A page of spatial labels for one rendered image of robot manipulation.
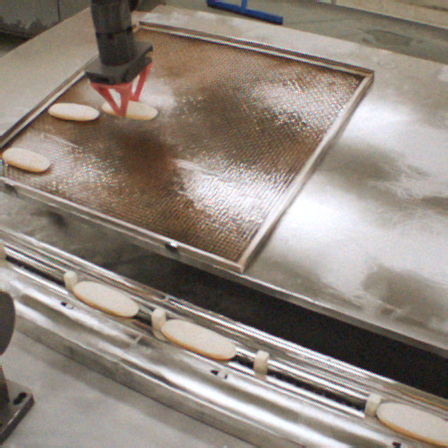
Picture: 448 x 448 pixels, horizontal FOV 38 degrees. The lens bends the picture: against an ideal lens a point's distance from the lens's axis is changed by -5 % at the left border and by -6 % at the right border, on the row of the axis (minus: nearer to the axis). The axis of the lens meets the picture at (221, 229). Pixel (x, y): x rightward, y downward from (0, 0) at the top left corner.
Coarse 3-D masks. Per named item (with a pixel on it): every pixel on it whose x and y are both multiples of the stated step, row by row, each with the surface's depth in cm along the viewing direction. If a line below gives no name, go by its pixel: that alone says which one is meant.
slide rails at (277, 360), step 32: (32, 256) 94; (64, 288) 89; (128, 320) 85; (192, 320) 85; (192, 352) 80; (256, 352) 80; (288, 384) 76; (320, 384) 76; (352, 384) 76; (352, 416) 72
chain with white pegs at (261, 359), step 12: (0, 240) 94; (0, 252) 94; (24, 264) 94; (48, 276) 92; (72, 276) 88; (72, 288) 89; (156, 312) 83; (156, 324) 83; (240, 360) 81; (264, 360) 77; (264, 372) 78; (300, 384) 78; (324, 396) 76; (336, 396) 76; (372, 396) 72; (360, 408) 75; (372, 408) 72
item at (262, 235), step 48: (48, 96) 117; (144, 96) 116; (0, 144) 110; (48, 144) 109; (144, 144) 106; (240, 144) 104; (288, 144) 104; (48, 192) 100; (192, 192) 97; (288, 192) 96; (192, 240) 91
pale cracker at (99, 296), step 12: (84, 288) 88; (96, 288) 88; (108, 288) 88; (84, 300) 87; (96, 300) 86; (108, 300) 86; (120, 300) 86; (132, 300) 87; (108, 312) 85; (120, 312) 85; (132, 312) 85
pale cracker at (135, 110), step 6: (132, 102) 107; (138, 102) 108; (108, 108) 107; (132, 108) 106; (138, 108) 106; (144, 108) 106; (150, 108) 106; (114, 114) 107; (126, 114) 106; (132, 114) 105; (138, 114) 105; (144, 114) 105; (150, 114) 105
